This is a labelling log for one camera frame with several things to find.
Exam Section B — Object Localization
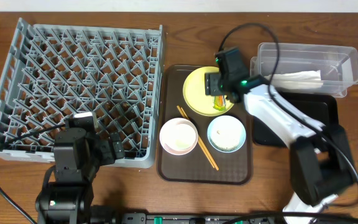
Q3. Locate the green snack wrapper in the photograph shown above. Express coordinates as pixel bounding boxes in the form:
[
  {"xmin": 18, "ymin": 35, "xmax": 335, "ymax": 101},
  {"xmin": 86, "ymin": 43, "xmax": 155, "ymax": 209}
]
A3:
[{"xmin": 213, "ymin": 95, "xmax": 226, "ymax": 111}]

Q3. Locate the wooden chopstick left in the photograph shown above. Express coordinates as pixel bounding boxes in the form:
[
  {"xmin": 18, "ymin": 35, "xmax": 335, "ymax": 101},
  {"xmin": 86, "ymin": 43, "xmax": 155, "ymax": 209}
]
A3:
[{"xmin": 176, "ymin": 105, "xmax": 216, "ymax": 169}]

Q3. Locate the pink bowl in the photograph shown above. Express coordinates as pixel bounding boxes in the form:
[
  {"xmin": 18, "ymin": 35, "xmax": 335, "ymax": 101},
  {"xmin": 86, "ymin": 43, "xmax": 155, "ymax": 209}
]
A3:
[{"xmin": 159, "ymin": 118, "xmax": 198, "ymax": 156}]

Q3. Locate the grey plastic dish rack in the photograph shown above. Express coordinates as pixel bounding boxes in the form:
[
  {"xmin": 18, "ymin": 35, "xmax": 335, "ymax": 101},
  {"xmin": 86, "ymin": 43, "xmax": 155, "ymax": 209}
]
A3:
[{"xmin": 0, "ymin": 19, "xmax": 165, "ymax": 169}]

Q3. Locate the yellow round plate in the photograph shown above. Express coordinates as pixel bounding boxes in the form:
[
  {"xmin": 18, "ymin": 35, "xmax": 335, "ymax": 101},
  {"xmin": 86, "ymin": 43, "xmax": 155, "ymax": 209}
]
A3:
[{"xmin": 183, "ymin": 67, "xmax": 234, "ymax": 116}]

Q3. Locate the wooden chopstick right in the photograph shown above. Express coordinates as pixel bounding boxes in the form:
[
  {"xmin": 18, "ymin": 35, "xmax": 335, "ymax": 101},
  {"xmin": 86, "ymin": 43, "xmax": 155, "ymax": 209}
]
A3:
[{"xmin": 180, "ymin": 106, "xmax": 220, "ymax": 171}]

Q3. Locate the brown serving tray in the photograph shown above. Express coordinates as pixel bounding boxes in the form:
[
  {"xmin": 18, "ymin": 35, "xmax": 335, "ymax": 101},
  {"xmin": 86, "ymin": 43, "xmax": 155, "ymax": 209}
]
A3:
[{"xmin": 157, "ymin": 65, "xmax": 253, "ymax": 185}]

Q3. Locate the blue bowl with rice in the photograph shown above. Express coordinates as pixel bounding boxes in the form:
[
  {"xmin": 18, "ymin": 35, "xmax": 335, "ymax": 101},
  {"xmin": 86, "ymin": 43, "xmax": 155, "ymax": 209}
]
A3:
[{"xmin": 207, "ymin": 115, "xmax": 246, "ymax": 153}]

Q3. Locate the clear plastic bin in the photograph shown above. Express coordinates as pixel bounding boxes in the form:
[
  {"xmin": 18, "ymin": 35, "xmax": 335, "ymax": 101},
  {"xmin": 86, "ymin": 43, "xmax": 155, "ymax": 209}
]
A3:
[{"xmin": 250, "ymin": 42, "xmax": 358, "ymax": 98}]

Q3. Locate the white napkin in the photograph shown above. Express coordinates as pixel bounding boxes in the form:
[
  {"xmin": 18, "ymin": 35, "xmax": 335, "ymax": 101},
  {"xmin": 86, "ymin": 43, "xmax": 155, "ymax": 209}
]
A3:
[{"xmin": 272, "ymin": 70, "xmax": 323, "ymax": 90}]

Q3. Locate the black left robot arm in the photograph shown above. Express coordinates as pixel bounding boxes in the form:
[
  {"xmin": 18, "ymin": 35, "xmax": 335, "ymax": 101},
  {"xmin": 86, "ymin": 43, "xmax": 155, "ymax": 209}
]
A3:
[{"xmin": 35, "ymin": 128, "xmax": 125, "ymax": 224}]

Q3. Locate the black plastic tray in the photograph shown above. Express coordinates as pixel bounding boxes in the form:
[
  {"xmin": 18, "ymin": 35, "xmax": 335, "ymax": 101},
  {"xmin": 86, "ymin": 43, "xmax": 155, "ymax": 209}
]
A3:
[{"xmin": 252, "ymin": 91, "xmax": 339, "ymax": 147}]

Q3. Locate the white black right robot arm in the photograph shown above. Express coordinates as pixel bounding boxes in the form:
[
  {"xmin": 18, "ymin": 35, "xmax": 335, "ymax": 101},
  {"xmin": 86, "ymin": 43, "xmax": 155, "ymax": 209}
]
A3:
[{"xmin": 205, "ymin": 48, "xmax": 358, "ymax": 223}]

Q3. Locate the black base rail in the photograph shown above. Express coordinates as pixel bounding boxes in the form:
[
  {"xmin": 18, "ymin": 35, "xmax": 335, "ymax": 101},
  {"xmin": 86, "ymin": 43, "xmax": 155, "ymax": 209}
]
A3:
[{"xmin": 88, "ymin": 212, "xmax": 358, "ymax": 224}]

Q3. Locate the wooden chopstick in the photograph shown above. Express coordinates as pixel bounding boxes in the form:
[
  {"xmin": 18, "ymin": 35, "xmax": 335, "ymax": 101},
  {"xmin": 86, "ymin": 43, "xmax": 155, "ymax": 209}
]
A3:
[
  {"xmin": 180, "ymin": 106, "xmax": 220, "ymax": 171},
  {"xmin": 176, "ymin": 105, "xmax": 216, "ymax": 169}
]

